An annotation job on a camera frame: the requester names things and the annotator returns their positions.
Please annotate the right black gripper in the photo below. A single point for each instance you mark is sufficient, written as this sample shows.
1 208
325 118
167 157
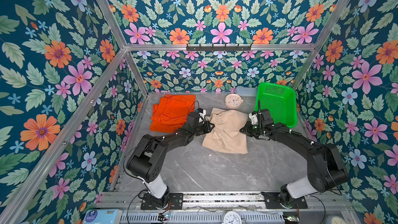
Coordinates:
246 129

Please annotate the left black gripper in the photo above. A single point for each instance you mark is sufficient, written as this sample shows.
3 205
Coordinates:
208 129

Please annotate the orange shorts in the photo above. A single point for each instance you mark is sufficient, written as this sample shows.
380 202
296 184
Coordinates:
171 112

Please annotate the beige shorts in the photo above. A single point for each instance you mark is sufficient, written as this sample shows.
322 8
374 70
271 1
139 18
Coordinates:
226 137

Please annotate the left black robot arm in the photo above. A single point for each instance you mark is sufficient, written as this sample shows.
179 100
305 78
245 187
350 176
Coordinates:
147 159

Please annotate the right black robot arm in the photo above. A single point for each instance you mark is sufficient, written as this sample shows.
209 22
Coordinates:
325 166

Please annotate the green plastic basket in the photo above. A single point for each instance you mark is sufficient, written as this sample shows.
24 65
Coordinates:
280 100

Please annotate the grey rectangular box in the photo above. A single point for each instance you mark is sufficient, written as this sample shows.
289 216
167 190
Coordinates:
246 91

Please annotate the pink round alarm clock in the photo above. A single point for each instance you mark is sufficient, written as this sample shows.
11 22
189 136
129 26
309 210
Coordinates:
233 101

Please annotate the white clock at bottom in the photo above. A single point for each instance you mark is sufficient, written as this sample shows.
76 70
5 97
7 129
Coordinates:
231 217

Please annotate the round beige object bottom right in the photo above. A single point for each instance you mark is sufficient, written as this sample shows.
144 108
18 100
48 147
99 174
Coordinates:
333 219

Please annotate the blue tissue pack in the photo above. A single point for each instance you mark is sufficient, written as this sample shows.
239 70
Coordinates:
103 216

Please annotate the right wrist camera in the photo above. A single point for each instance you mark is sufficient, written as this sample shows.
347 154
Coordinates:
253 118

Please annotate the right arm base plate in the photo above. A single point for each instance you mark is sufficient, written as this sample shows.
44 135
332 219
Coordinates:
277 200

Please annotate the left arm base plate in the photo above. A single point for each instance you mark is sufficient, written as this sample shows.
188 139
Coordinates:
168 201

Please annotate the black wall hook rail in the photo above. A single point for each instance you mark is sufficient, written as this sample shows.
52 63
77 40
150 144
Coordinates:
218 47

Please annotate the aluminium mounting rail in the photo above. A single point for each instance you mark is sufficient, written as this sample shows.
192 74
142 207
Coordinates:
228 199

